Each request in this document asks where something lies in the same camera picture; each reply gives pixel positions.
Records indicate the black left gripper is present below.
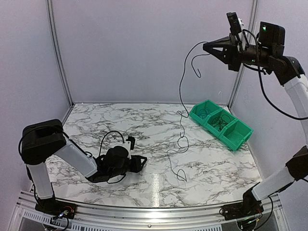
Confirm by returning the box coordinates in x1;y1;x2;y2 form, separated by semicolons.
109;155;148;179

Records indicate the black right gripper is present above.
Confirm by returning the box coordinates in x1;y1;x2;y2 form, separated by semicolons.
204;33;274;71

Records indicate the blue wire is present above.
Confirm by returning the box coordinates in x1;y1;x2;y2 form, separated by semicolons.
195;107;211;119

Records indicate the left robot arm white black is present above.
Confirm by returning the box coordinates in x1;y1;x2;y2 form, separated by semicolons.
18;119;147;215

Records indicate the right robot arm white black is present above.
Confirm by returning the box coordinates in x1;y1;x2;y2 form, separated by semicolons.
203;22;308;216

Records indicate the green three-compartment plastic bin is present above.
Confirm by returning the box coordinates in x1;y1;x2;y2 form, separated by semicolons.
189;100;253;151

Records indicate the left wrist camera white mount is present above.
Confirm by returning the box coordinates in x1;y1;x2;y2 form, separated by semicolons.
123;136;135;159

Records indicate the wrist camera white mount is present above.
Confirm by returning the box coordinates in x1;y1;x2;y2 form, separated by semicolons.
123;136;135;159
226;12;249;51

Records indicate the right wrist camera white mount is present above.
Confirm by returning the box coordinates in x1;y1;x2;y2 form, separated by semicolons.
226;12;249;51

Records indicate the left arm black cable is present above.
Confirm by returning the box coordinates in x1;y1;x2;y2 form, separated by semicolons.
100;130;126;157

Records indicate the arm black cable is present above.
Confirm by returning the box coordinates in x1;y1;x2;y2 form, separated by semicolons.
100;130;126;157
242;28;308;120

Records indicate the right aluminium frame post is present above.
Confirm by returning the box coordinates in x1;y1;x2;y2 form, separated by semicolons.
228;0;259;110

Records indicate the aluminium frame post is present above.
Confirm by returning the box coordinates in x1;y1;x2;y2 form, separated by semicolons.
228;0;259;110
46;0;74;107

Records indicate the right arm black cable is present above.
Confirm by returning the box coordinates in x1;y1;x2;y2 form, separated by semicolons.
242;28;308;120

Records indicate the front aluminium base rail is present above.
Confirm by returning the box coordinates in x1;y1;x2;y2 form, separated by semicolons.
8;191;289;231

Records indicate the left aluminium frame post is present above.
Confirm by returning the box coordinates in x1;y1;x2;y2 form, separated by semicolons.
46;0;74;107

